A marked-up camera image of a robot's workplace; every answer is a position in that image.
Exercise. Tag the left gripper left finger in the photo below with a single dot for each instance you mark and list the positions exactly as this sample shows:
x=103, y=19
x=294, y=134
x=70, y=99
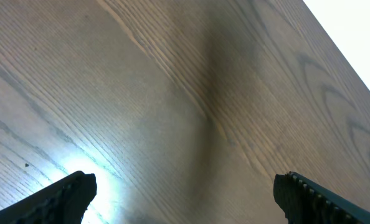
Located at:
x=64, y=201

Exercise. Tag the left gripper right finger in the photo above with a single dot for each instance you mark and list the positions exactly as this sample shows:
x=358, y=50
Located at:
x=306, y=202

